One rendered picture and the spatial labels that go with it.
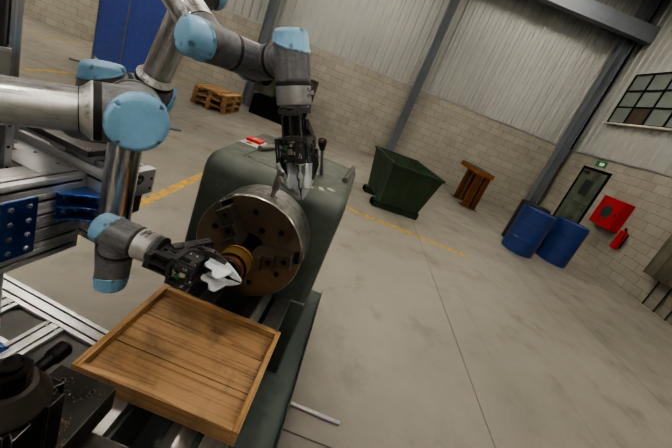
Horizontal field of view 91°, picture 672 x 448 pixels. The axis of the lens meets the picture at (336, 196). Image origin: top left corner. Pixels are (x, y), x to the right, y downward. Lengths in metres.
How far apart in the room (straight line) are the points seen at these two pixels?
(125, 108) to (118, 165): 0.25
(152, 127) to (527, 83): 11.46
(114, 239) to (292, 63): 0.56
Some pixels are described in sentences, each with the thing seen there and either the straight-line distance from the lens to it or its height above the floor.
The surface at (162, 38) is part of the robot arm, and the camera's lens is 1.19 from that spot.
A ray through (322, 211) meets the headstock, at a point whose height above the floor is 1.21.
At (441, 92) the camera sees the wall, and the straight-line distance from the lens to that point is 11.09.
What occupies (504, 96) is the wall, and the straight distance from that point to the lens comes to 11.62.
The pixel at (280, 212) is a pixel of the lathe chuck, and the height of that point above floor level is 1.22.
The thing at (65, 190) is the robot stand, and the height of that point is 1.03.
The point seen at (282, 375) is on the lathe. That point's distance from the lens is 1.43.
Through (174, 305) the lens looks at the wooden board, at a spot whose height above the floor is 0.89.
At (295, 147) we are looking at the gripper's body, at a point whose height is 1.44.
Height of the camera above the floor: 1.58
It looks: 17 degrees down
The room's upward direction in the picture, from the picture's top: 22 degrees clockwise
